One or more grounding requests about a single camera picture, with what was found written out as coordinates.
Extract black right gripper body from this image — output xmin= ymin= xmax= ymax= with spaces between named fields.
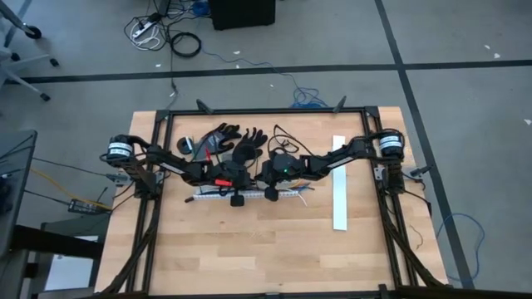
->
xmin=254 ymin=149 xmax=317 ymax=203

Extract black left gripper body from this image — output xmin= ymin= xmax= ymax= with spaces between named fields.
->
xmin=199 ymin=159 xmax=255 ymax=208

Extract white slotted cable duct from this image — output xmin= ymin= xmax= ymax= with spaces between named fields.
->
xmin=193 ymin=189 xmax=301 ymax=201

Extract white duct cover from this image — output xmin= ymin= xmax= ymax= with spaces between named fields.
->
xmin=332 ymin=135 xmax=348 ymax=232

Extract black clear safety glasses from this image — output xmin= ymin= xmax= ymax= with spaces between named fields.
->
xmin=272 ymin=124 xmax=301 ymax=154

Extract black grey work glove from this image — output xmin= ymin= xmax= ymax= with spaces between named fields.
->
xmin=222 ymin=127 xmax=269 ymax=167

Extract black tape roll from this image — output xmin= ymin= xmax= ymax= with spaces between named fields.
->
xmin=176 ymin=135 xmax=195 ymax=156

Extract small black electronics box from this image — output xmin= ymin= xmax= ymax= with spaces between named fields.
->
xmin=67 ymin=198 xmax=114 ymax=216

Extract large black box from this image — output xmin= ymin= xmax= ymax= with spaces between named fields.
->
xmin=208 ymin=0 xmax=278 ymax=32

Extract white power strip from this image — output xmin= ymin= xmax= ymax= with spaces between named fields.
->
xmin=131 ymin=20 xmax=158 ymax=41

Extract black support beam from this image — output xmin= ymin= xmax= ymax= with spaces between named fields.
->
xmin=10 ymin=225 xmax=105 ymax=261

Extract white flat panel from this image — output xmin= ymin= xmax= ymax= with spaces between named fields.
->
xmin=43 ymin=235 xmax=101 ymax=292

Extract grey office chair base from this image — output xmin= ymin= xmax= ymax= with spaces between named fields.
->
xmin=0 ymin=41 xmax=62 ymax=103

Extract dark grey side table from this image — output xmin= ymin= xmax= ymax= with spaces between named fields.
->
xmin=0 ymin=130 xmax=39 ymax=258

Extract dark office chair base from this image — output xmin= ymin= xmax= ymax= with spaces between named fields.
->
xmin=0 ymin=0 xmax=43 ymax=41

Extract black aluminium table frame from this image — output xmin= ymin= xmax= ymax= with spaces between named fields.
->
xmin=97 ymin=96 xmax=452 ymax=299

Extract coiled black cable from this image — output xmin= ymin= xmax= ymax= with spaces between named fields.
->
xmin=170 ymin=32 xmax=204 ymax=59

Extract yellow cable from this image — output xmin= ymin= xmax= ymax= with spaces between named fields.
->
xmin=28 ymin=167 xmax=114 ymax=212

